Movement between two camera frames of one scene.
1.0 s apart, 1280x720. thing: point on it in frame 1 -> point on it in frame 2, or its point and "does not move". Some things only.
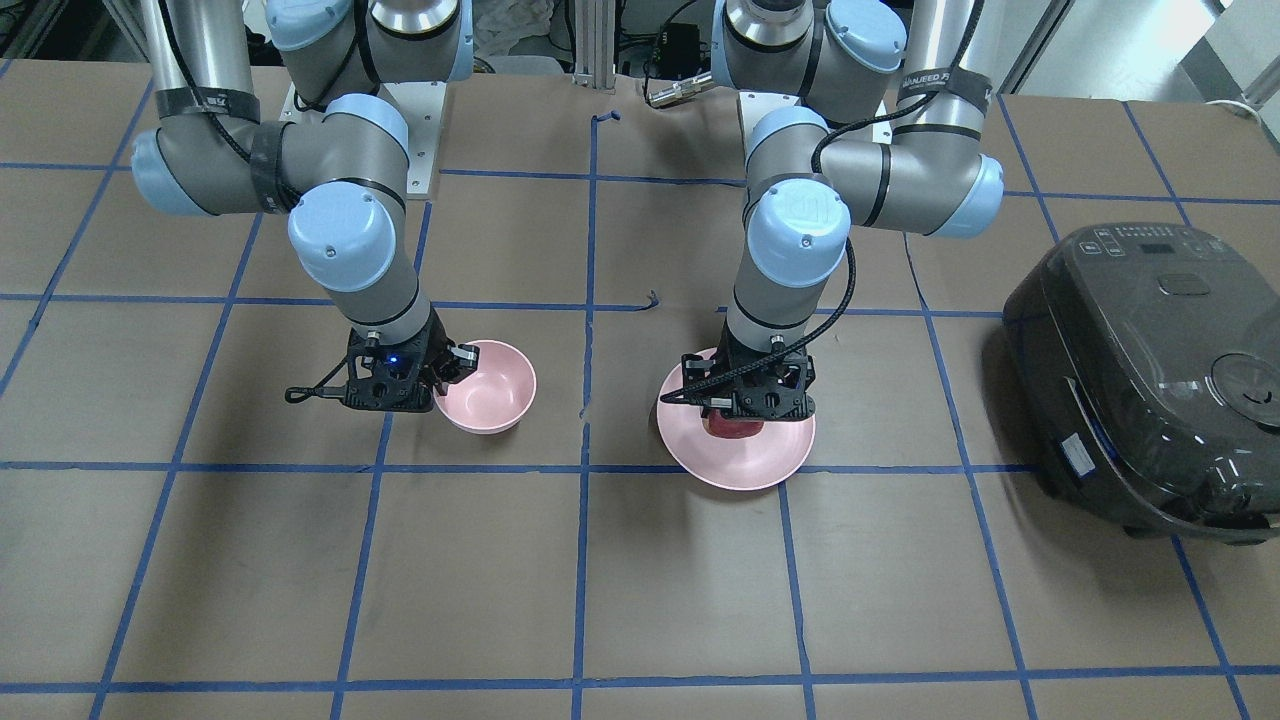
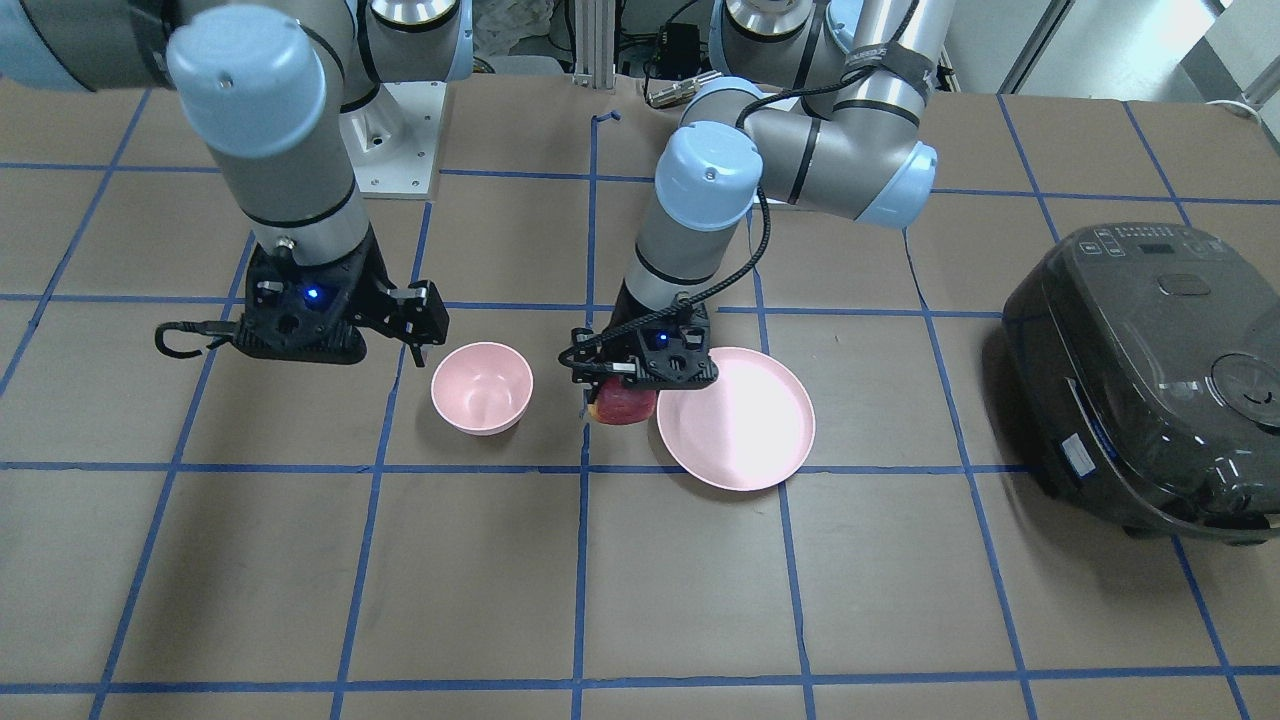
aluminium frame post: (595, 43) does not move
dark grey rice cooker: (1145, 360) does not move
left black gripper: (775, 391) -> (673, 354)
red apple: (719, 425) -> (619, 402)
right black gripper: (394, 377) -> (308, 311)
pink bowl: (494, 398) does not move
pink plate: (738, 464) does not move
